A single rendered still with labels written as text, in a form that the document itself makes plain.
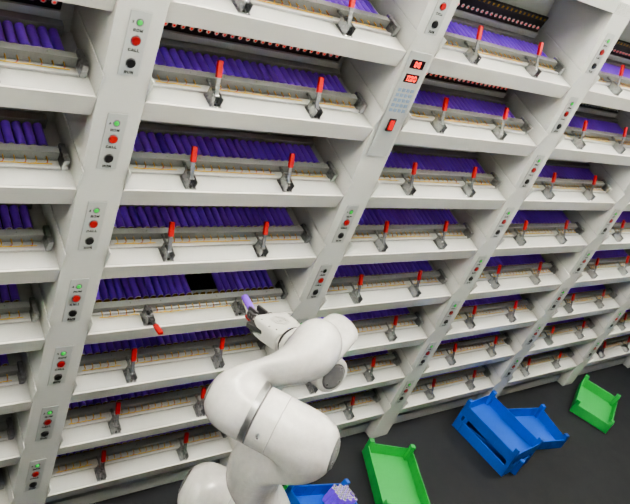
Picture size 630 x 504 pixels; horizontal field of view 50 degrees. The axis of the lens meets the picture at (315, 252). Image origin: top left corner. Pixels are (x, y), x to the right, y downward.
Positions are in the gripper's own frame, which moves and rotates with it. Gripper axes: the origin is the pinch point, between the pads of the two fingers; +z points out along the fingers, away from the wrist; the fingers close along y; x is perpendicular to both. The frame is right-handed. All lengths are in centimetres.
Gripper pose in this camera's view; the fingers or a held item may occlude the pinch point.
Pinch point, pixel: (257, 314)
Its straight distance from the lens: 171.8
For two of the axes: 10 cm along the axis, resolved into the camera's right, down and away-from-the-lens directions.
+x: -2.0, 9.3, 3.0
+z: -5.9, -3.6, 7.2
